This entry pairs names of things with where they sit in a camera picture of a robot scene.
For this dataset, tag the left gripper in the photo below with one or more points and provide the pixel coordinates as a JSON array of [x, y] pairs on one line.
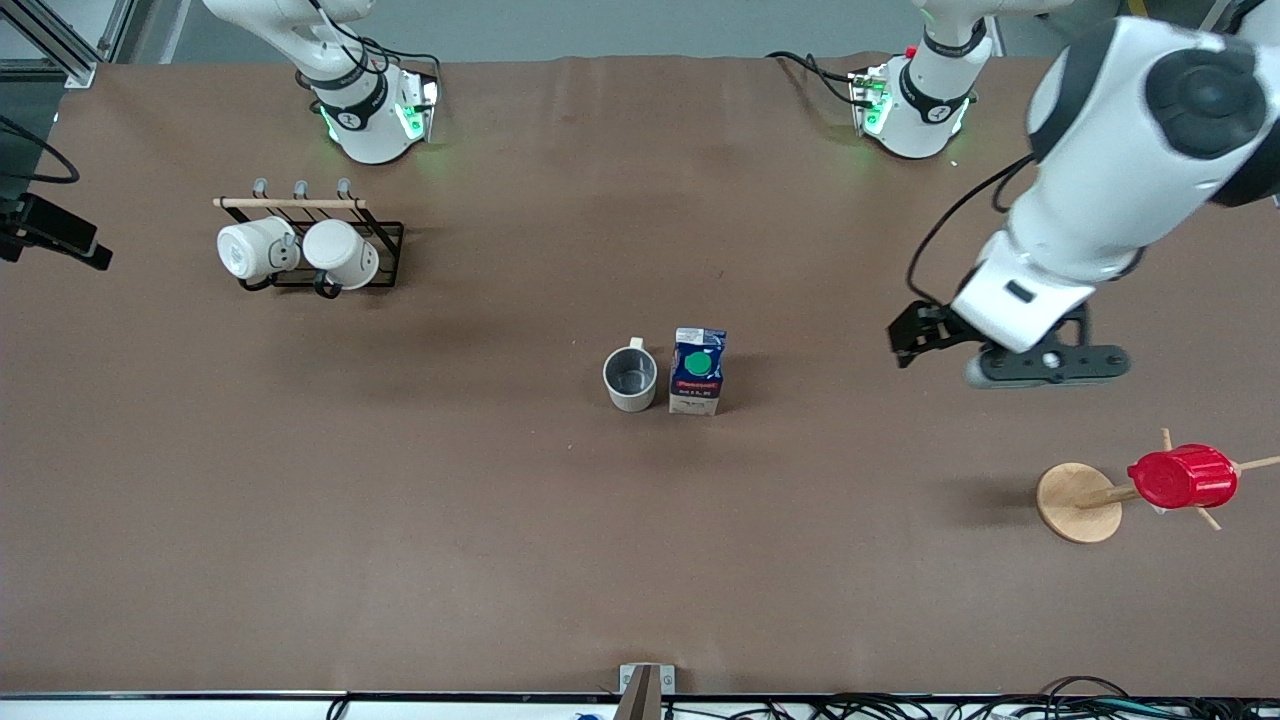
[[937, 326]]

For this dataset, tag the blue milk carton green cap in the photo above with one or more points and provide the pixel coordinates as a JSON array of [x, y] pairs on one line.
[[697, 372]]

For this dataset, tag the grey mug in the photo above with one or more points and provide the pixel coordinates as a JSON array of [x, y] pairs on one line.
[[630, 378]]

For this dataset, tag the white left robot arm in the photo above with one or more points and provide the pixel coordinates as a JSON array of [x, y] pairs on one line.
[[1110, 160]]

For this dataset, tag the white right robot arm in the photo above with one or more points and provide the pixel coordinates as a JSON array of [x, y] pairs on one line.
[[365, 120]]

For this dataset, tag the red plastic cup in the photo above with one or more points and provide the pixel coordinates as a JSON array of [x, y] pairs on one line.
[[1185, 478]]

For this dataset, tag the white mug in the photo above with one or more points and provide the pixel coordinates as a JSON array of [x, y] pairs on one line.
[[247, 250], [340, 252]]

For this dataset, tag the wooden mug tree stand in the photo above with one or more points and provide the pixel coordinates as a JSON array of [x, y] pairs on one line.
[[1078, 503]]

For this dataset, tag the aluminium frame profile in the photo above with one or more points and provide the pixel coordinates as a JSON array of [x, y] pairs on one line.
[[60, 45], [1220, 12]]

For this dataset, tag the grey metal bracket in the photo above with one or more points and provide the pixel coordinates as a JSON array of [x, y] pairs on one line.
[[645, 685]]

